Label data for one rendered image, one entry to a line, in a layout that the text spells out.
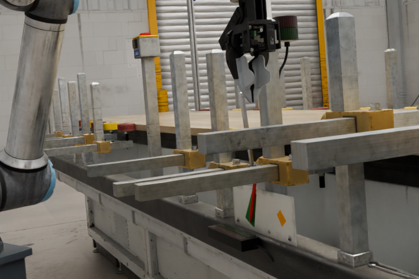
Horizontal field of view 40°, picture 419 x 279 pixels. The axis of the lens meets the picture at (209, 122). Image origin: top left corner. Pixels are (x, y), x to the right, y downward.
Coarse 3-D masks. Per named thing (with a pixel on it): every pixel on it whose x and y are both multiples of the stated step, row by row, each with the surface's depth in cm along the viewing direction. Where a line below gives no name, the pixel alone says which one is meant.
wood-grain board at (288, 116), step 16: (192, 112) 361; (208, 112) 339; (240, 112) 303; (256, 112) 287; (288, 112) 260; (304, 112) 248; (320, 112) 238; (144, 128) 249; (160, 128) 230; (192, 128) 201; (208, 128) 189; (240, 128) 176
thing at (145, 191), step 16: (192, 176) 110; (208, 176) 110; (224, 176) 111; (240, 176) 113; (256, 176) 114; (272, 176) 116; (144, 192) 104; (160, 192) 106; (176, 192) 107; (192, 192) 108
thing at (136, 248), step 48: (144, 144) 265; (192, 144) 213; (288, 144) 154; (288, 192) 156; (336, 192) 136; (384, 192) 121; (96, 240) 372; (144, 240) 278; (336, 240) 138; (384, 240) 123
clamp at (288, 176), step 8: (264, 160) 121; (272, 160) 118; (280, 160) 116; (288, 160) 115; (280, 168) 116; (288, 168) 113; (280, 176) 116; (288, 176) 113; (296, 176) 114; (304, 176) 115; (288, 184) 114; (296, 184) 114
